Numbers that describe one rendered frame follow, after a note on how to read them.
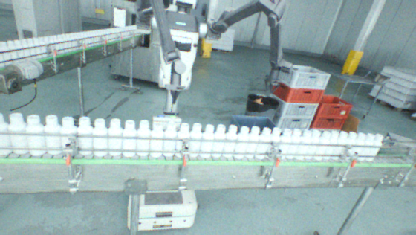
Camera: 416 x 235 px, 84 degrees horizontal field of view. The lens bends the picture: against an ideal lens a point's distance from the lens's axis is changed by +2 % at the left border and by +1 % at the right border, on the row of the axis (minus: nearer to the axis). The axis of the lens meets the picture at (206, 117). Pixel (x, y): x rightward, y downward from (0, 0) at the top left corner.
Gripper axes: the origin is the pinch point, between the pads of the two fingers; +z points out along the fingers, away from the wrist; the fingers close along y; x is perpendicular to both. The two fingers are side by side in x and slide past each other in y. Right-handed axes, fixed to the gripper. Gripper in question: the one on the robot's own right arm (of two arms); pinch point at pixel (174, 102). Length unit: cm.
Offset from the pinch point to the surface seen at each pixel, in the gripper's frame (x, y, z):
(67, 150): -26, -41, 19
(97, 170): -15.4, -32.6, 30.9
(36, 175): -14, -56, 33
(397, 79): 364, 637, -84
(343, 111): 178, 288, 5
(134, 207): -3, -17, 55
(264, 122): 47, 79, 13
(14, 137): -17, -62, 17
